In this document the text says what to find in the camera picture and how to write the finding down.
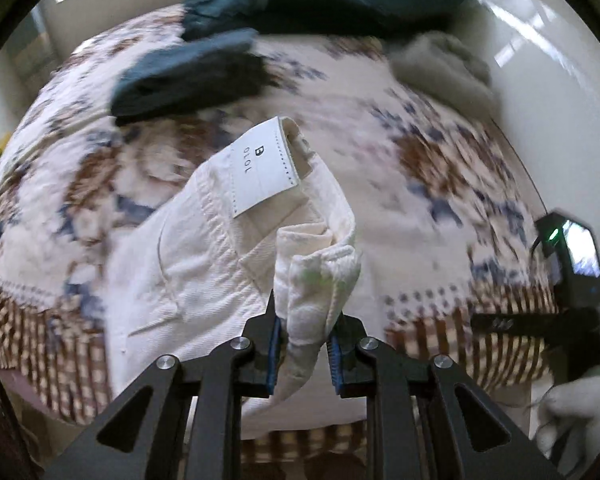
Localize grey folded cloth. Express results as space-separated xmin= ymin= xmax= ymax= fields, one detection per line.
xmin=387 ymin=30 xmax=501 ymax=123

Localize dark teal quilt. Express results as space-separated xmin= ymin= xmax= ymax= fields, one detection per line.
xmin=180 ymin=0 xmax=431 ymax=41

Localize floral bed blanket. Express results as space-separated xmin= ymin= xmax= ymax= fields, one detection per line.
xmin=0 ymin=2 xmax=563 ymax=466

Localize white headboard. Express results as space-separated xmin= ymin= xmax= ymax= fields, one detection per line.
xmin=430 ymin=0 xmax=600 ymax=241

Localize folded blue jeans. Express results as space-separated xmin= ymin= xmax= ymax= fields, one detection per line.
xmin=109 ymin=27 xmax=268 ymax=128

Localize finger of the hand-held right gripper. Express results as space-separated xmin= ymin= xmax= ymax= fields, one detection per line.
xmin=470 ymin=307 xmax=600 ymax=345

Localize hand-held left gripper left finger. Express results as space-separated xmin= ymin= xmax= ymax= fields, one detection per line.
xmin=42 ymin=287 xmax=283 ymax=480

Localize person's right hand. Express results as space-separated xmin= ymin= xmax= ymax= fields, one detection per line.
xmin=532 ymin=365 xmax=600 ymax=461

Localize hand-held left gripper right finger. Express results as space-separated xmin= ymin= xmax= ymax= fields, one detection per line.
xmin=326 ymin=311 xmax=563 ymax=480

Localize white pants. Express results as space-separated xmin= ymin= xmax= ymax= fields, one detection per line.
xmin=102 ymin=116 xmax=363 ymax=441

